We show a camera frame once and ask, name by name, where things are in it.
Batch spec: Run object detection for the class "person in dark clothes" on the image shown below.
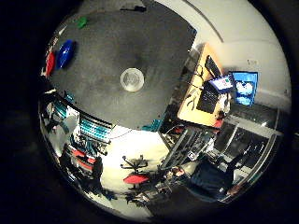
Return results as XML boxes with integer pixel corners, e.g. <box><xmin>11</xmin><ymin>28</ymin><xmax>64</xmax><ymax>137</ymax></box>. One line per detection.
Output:
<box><xmin>171</xmin><ymin>155</ymin><xmax>238</xmax><ymax>203</ymax></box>

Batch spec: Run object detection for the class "black keyboard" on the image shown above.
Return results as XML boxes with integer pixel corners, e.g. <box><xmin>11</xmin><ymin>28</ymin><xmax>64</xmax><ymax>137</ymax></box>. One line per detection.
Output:
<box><xmin>205</xmin><ymin>55</ymin><xmax>222</xmax><ymax>78</ymax></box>

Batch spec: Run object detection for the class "rack with teal bins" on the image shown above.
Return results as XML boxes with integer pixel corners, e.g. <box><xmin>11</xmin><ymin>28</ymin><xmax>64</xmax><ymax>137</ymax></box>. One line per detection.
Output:
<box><xmin>78</xmin><ymin>113</ymin><xmax>113</xmax><ymax>144</ymax></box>

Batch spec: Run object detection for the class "clear plastic cup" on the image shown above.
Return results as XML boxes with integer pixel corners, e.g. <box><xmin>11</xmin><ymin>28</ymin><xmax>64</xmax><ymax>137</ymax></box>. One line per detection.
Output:
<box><xmin>120</xmin><ymin>67</ymin><xmax>146</xmax><ymax>93</ymax></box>

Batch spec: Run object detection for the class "red office chair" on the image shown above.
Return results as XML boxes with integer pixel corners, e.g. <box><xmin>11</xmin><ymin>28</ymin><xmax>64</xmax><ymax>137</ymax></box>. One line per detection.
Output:
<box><xmin>121</xmin><ymin>154</ymin><xmax>151</xmax><ymax>189</ymax></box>

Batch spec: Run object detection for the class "wooden desk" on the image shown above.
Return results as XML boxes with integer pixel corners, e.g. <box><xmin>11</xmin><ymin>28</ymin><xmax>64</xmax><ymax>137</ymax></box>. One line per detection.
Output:
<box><xmin>177</xmin><ymin>43</ymin><xmax>233</xmax><ymax>129</ymax></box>

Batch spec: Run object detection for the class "metal frame shelf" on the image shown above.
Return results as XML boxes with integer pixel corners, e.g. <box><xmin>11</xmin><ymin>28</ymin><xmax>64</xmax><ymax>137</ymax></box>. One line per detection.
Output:
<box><xmin>160</xmin><ymin>127</ymin><xmax>216</xmax><ymax>171</ymax></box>

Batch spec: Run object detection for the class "red plastic object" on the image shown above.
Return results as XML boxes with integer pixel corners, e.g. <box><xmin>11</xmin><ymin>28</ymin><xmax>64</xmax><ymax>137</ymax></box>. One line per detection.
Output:
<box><xmin>45</xmin><ymin>50</ymin><xmax>57</xmax><ymax>78</ymax></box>

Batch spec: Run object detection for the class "open laptop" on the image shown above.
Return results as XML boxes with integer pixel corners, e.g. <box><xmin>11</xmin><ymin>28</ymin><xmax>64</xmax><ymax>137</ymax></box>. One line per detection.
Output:
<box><xmin>195</xmin><ymin>74</ymin><xmax>236</xmax><ymax>115</ymax></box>

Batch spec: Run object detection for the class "blue plastic container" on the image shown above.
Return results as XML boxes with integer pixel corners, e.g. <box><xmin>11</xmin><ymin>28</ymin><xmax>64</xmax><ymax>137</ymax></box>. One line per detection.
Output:
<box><xmin>55</xmin><ymin>38</ymin><xmax>77</xmax><ymax>70</ymax></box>

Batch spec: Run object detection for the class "small green object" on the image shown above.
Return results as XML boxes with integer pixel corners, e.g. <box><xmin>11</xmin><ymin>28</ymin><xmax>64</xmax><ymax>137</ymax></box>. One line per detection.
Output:
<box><xmin>77</xmin><ymin>16</ymin><xmax>89</xmax><ymax>30</ymax></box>

